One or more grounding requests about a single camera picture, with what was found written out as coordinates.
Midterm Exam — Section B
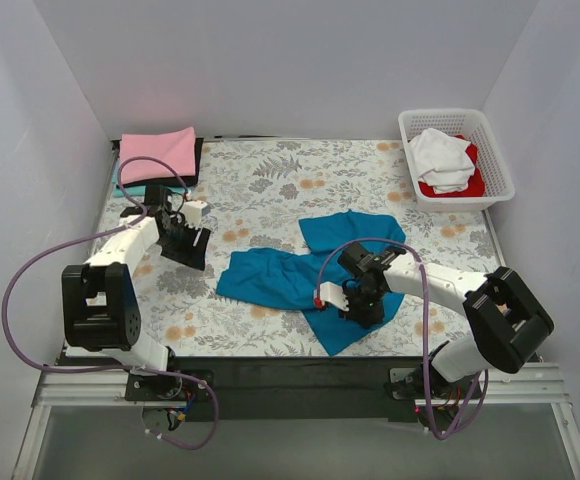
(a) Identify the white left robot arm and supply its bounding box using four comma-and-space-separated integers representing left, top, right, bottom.
61, 186, 211, 400

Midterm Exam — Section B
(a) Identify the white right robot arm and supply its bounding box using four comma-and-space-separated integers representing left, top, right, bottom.
316, 242, 554, 398

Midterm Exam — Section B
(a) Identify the folded black t shirt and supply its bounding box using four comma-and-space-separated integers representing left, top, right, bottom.
122, 137, 205, 190

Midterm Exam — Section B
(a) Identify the folded teal t shirt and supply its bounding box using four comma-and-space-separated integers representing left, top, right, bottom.
111, 170, 146, 198

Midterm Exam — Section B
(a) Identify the floral patterned table cloth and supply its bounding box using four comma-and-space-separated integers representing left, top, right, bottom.
133, 140, 502, 356

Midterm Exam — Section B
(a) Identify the folded pink t shirt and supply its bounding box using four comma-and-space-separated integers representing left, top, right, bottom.
119, 127, 197, 185

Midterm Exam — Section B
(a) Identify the white t shirt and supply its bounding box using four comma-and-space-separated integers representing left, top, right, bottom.
408, 127, 476, 195

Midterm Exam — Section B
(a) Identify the red t shirt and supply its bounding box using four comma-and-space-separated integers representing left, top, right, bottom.
417, 133, 487, 199

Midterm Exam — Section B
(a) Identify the white plastic basket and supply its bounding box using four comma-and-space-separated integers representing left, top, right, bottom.
398, 108, 515, 212

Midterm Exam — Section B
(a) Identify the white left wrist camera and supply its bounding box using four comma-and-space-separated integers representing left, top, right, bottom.
181, 200, 211, 228

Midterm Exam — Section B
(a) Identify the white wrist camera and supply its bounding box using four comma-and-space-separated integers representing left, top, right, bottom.
181, 200, 211, 228
313, 282, 349, 311

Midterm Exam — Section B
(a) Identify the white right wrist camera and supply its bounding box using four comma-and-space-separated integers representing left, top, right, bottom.
313, 282, 349, 311

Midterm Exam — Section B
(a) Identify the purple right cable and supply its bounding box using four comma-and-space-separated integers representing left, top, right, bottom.
314, 239, 491, 441

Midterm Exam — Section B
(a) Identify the purple cable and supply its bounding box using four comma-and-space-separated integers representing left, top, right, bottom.
314, 239, 491, 441
1, 156, 220, 450

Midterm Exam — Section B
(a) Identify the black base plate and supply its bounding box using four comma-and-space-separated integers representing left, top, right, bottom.
54, 349, 541, 424

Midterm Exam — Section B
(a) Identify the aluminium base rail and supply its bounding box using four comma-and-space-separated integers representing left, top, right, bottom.
13, 358, 580, 479

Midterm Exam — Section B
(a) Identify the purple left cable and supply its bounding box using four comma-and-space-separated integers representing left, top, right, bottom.
1, 156, 220, 450

